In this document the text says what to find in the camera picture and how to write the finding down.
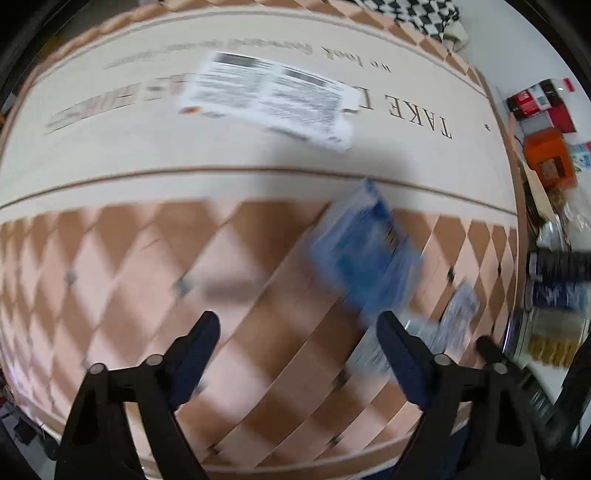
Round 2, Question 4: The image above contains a large silver blister pack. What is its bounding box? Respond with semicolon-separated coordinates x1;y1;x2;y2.
346;279;483;383

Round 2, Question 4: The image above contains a blue clear plastic wrapper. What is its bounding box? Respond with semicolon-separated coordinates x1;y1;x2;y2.
308;179;423;327

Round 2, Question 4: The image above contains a white medicine sachet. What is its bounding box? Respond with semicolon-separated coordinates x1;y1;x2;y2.
179;52;361;152

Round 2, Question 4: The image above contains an orange box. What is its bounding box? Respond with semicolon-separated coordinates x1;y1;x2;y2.
523;128;577;190

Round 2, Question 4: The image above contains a round checkered printed rug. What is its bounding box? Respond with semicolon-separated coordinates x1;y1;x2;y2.
1;1;520;479

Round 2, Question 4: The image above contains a red black package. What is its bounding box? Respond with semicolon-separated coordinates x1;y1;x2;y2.
505;78;577;136

